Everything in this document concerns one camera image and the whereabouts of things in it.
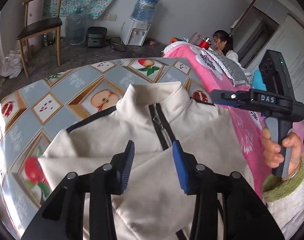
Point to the blue plush pillow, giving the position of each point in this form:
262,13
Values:
257,82

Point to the empty clear water jug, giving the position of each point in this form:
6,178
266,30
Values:
75,28

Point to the pink transparent bottle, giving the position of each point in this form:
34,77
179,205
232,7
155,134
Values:
194,38

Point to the black handheld left gripper right finger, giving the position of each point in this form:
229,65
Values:
238,98

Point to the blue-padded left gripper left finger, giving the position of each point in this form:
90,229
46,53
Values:
62,214

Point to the person's right hand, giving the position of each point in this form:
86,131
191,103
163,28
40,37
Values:
273,157

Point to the black rice cooker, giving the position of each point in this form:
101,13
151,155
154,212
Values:
95,37

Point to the green drink can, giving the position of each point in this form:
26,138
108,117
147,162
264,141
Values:
45,40

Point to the wooden chair black seat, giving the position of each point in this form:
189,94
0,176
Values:
39,28

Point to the pink floral blanket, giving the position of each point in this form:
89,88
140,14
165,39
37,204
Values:
251,109

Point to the red thermos bottle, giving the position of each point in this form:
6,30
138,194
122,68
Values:
205,43

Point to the seated dark-haired person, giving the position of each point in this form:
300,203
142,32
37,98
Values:
223,43

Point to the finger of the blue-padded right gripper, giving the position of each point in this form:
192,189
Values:
229,198

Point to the cream zip-up jacket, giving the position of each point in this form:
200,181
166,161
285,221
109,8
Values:
152,116

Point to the white cylindrical air purifier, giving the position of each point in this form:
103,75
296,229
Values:
35,14

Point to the white fuzzy green-cuffed sleeve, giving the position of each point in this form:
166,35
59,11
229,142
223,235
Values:
285,200

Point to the blue water jug on dispenser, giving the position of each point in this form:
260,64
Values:
144,10

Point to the fruit-pattern blue bedsheet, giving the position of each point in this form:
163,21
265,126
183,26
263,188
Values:
32,116

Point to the white plastic bag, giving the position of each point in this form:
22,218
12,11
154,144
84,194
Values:
11,66

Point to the grey lace-trimmed pillow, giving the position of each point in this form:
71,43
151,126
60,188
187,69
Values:
232,70

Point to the white water dispenser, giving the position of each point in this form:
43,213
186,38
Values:
134,32

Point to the white wall socket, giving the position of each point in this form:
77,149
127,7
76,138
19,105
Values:
110,17

